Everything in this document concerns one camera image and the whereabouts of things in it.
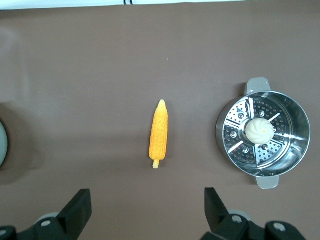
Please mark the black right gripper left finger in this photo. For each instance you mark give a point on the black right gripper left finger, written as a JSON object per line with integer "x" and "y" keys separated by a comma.
{"x": 75, "y": 212}

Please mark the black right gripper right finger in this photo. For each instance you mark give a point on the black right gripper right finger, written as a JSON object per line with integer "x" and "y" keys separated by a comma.
{"x": 215, "y": 212}

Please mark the yellow toy corn cob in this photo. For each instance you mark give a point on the yellow toy corn cob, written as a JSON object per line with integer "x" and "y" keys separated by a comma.
{"x": 159, "y": 135}

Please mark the steel steamer pot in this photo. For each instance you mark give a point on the steel steamer pot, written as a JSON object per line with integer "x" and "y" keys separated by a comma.
{"x": 290, "y": 155}

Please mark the steel cooking pot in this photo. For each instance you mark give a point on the steel cooking pot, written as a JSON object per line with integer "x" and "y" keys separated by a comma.
{"x": 3, "y": 142}

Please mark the white steamed bun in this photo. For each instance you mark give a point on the white steamed bun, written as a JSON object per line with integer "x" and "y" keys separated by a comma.
{"x": 259, "y": 131}

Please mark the brown table mat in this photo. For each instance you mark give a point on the brown table mat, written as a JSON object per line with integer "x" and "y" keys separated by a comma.
{"x": 75, "y": 75}

